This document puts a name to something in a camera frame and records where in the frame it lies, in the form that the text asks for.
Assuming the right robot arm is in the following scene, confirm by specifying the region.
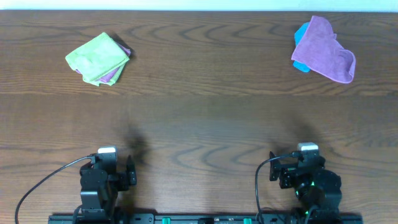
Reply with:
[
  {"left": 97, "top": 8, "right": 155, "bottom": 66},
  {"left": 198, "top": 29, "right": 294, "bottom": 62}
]
[{"left": 269, "top": 150, "right": 343, "bottom": 224}]

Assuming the green folded cloth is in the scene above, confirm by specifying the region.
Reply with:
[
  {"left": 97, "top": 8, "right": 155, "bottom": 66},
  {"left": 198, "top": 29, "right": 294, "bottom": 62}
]
[{"left": 65, "top": 32, "right": 130, "bottom": 81}]

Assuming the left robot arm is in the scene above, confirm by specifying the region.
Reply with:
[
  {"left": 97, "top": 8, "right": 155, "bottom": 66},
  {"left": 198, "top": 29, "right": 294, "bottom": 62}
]
[{"left": 72, "top": 152, "right": 137, "bottom": 223}]

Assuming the black cable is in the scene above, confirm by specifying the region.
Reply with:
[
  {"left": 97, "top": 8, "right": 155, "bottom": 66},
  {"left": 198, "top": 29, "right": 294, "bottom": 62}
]
[
  {"left": 254, "top": 151, "right": 302, "bottom": 223},
  {"left": 14, "top": 155, "right": 96, "bottom": 224}
]

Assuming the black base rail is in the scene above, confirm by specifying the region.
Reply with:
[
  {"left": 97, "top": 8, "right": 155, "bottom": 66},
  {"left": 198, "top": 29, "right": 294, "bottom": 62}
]
[{"left": 48, "top": 213, "right": 364, "bottom": 224}]

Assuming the blue crumpled cloth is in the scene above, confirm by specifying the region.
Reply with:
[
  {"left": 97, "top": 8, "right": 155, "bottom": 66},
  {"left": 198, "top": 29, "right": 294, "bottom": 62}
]
[{"left": 293, "top": 22, "right": 310, "bottom": 73}]

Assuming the purple microfiber cloth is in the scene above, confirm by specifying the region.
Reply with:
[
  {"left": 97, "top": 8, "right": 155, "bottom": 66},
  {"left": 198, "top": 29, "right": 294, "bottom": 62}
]
[{"left": 291, "top": 16, "right": 356, "bottom": 84}]

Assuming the right black cable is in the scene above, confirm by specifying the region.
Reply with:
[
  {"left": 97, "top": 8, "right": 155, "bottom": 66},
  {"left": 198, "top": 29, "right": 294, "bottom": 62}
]
[{"left": 254, "top": 151, "right": 302, "bottom": 223}]

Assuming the left black cable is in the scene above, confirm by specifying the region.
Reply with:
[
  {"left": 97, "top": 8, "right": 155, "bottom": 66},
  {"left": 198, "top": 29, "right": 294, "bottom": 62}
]
[{"left": 14, "top": 155, "right": 96, "bottom": 224}]

